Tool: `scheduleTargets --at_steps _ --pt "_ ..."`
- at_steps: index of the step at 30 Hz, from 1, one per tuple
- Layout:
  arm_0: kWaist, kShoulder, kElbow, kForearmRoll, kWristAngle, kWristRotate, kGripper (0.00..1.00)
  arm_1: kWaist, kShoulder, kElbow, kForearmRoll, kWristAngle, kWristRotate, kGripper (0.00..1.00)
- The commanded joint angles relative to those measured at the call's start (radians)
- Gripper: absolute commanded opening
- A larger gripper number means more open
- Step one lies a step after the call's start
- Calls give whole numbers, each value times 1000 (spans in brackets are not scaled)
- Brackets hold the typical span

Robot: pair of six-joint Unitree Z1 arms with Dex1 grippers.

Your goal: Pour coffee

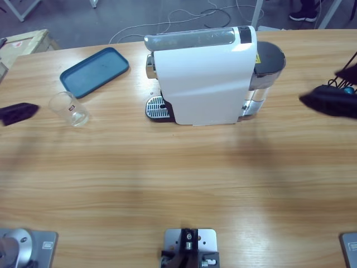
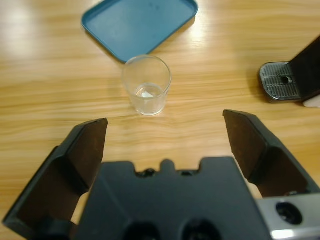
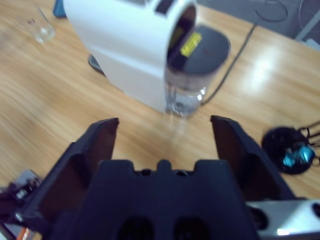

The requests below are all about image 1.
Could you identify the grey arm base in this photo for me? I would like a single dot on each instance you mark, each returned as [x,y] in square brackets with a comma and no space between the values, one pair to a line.
[350,248]
[46,245]

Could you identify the black sneaker white sole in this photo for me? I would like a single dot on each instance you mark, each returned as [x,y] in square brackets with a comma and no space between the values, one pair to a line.
[304,16]

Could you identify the white metal frame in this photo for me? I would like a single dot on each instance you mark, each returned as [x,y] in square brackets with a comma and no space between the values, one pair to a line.
[19,15]

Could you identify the wooden crate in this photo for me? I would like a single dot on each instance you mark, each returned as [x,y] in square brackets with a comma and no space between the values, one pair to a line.
[30,42]

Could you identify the white upright post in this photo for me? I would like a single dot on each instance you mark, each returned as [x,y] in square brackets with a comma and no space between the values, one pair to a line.
[257,12]

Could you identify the white capsule coffee machine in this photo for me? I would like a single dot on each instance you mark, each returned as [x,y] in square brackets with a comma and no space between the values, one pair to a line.
[203,83]

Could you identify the black object at right edge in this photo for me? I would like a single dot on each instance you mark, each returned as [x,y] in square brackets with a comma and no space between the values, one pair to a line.
[207,237]

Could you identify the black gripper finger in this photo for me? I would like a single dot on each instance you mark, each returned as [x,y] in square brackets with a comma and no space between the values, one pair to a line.
[350,74]
[16,113]
[332,102]

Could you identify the black capsule holder with rods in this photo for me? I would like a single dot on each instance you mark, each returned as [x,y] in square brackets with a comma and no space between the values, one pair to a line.
[351,58]

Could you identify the clear drinking glass red logo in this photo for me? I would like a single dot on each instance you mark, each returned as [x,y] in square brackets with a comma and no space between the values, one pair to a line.
[68,111]

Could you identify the white slanted leg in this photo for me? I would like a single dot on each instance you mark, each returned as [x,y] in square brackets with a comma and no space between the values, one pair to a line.
[329,15]

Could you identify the dark trouser leg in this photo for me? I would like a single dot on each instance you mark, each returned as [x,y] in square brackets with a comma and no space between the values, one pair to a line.
[308,5]

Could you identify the silver slotted drip tray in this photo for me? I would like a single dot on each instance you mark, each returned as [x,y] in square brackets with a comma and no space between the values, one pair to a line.
[154,109]

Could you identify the blue rectangular plastic tray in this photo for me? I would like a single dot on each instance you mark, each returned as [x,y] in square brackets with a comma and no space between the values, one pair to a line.
[94,72]

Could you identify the grey coffee machine lever lid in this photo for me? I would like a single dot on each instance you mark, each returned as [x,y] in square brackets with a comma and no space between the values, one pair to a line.
[189,40]

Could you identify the small white frame foot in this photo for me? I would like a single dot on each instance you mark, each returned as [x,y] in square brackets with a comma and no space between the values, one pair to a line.
[94,3]

